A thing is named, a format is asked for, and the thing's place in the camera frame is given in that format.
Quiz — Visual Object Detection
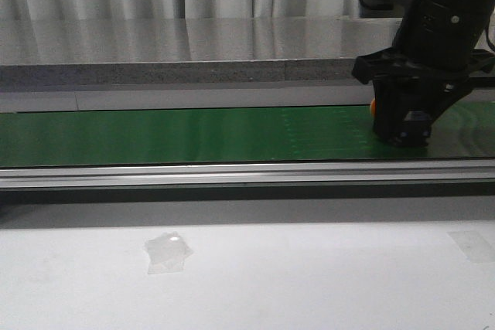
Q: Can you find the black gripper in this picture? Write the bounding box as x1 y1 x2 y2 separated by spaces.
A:
352 48 494 148

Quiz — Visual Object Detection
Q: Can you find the yellow push button switch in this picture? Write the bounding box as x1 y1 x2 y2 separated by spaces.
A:
369 99 376 117

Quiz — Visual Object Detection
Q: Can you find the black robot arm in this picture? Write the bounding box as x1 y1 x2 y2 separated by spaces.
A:
352 0 494 148

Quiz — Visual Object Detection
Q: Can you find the green conveyor belt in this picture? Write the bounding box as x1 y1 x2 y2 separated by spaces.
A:
1 102 494 168

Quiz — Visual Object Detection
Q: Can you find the white box on countertop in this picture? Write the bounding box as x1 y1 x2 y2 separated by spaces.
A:
347 0 413 19

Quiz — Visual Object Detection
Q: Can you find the clear tape patch right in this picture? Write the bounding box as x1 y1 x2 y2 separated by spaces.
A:
448 231 494 264

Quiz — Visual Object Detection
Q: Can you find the clear tape patch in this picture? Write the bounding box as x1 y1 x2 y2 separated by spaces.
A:
144 232 193 274
448 231 494 264

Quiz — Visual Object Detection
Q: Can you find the grey stone countertop slab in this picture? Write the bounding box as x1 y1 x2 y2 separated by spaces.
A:
0 13 495 87

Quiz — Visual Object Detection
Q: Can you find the clear tape patch left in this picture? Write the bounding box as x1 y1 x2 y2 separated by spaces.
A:
144 232 193 274

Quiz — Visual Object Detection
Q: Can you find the white panel under countertop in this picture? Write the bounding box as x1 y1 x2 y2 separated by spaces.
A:
1 79 374 113

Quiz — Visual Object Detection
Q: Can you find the aluminium conveyor side rail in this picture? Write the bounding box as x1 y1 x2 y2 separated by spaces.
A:
1 158 494 190

